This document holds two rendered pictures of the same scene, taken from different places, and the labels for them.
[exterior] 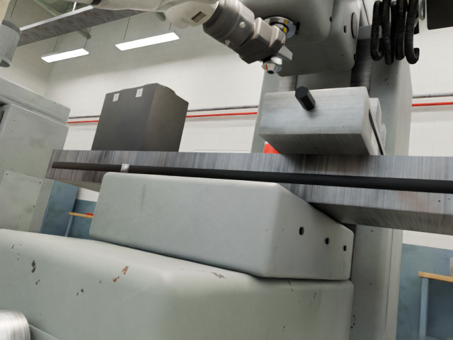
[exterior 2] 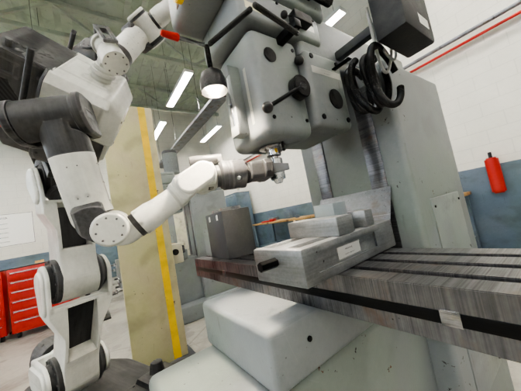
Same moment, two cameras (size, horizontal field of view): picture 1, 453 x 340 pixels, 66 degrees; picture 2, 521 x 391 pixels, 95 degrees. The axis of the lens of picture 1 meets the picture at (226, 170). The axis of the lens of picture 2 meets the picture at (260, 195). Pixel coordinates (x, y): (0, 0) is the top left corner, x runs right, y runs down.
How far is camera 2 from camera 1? 0.42 m
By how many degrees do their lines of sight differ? 22
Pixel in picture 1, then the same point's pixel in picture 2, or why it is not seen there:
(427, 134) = (503, 53)
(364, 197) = (343, 308)
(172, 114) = (240, 222)
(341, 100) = (290, 261)
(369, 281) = not seen: hidden behind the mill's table
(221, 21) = (224, 185)
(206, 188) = (239, 328)
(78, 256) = not seen: outside the picture
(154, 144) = (236, 247)
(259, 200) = (262, 345)
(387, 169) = (351, 288)
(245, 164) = not seen: hidden behind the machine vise
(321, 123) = (285, 277)
